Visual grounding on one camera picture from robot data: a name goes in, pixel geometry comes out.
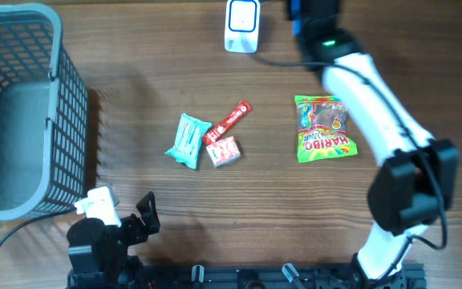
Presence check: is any small red white box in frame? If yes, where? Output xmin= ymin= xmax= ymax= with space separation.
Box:
xmin=206 ymin=136 xmax=241 ymax=167

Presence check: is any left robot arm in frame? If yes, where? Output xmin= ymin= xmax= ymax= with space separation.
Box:
xmin=67 ymin=192 xmax=160 ymax=289

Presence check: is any teal tissue packet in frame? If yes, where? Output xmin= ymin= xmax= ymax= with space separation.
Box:
xmin=165 ymin=113 xmax=212 ymax=169

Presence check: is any Haribo gummy candy bag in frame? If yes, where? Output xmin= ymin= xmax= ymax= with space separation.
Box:
xmin=294 ymin=96 xmax=358 ymax=163

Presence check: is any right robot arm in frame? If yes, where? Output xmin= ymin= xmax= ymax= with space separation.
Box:
xmin=286 ymin=0 xmax=460 ymax=288

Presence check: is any red stick packet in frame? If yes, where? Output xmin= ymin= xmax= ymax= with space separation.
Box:
xmin=202 ymin=100 xmax=252 ymax=145

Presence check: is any white barcode scanner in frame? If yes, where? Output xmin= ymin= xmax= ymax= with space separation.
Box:
xmin=224 ymin=0 xmax=261 ymax=54

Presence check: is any black cable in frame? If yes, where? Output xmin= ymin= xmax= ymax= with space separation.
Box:
xmin=250 ymin=54 xmax=448 ymax=282
xmin=0 ymin=206 xmax=80 ymax=289

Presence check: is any grey plastic shopping basket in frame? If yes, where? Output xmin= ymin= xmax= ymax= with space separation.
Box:
xmin=0 ymin=3 xmax=89 ymax=222

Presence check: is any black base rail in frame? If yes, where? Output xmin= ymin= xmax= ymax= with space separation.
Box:
xmin=134 ymin=263 xmax=428 ymax=289

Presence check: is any left black cable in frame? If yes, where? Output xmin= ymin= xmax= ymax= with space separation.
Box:
xmin=0 ymin=206 xmax=80 ymax=289

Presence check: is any right black cable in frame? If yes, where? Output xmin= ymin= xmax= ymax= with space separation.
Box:
xmin=250 ymin=54 xmax=448 ymax=282

